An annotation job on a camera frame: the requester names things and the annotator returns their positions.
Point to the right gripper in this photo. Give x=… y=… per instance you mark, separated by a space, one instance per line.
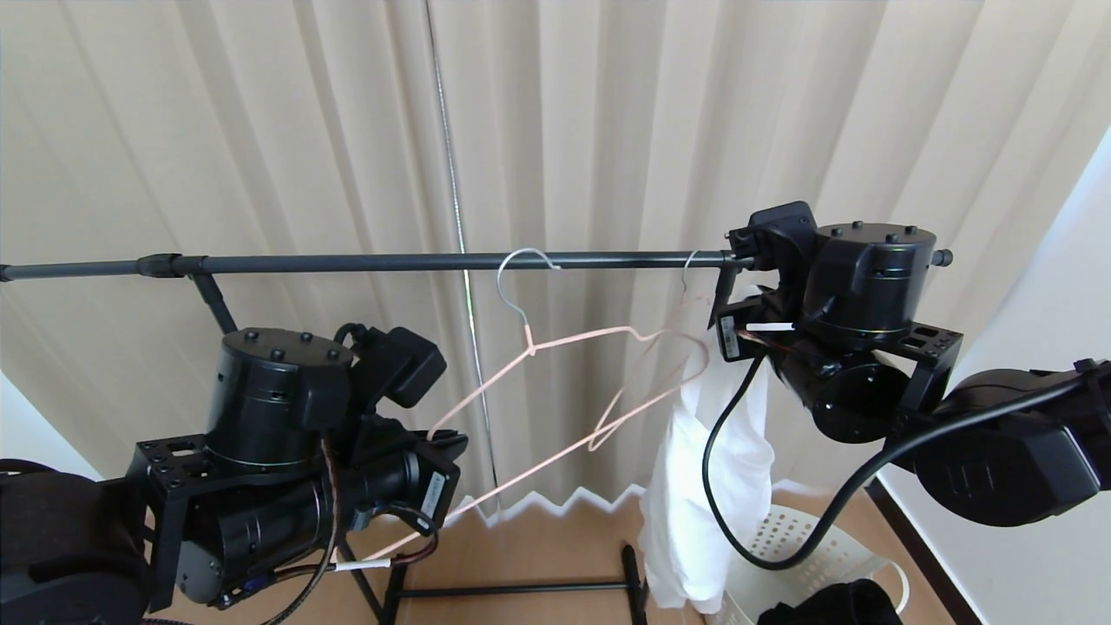
x=855 y=404

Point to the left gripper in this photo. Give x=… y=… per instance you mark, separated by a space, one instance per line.
x=347 y=512

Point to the white printed t-shirt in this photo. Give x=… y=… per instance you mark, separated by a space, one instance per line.
x=694 y=521

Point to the black garment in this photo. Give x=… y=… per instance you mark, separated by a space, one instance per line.
x=825 y=608

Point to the pink clothes hanger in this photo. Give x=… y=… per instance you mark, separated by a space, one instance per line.
x=625 y=401
x=529 y=341

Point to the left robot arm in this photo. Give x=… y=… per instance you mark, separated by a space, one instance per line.
x=278 y=399

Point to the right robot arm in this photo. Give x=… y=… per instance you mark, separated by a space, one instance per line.
x=998 y=451

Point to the white laundry basket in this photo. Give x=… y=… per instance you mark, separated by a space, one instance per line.
x=798 y=538

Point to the black clothes rack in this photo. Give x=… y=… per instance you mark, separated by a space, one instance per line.
x=347 y=261

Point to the beige curtain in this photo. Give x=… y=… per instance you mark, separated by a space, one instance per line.
x=608 y=104

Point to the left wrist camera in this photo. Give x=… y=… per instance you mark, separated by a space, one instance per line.
x=412 y=365

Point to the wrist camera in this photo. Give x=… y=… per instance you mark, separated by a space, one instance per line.
x=781 y=230
x=412 y=365

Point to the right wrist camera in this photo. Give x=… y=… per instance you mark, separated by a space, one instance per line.
x=781 y=230

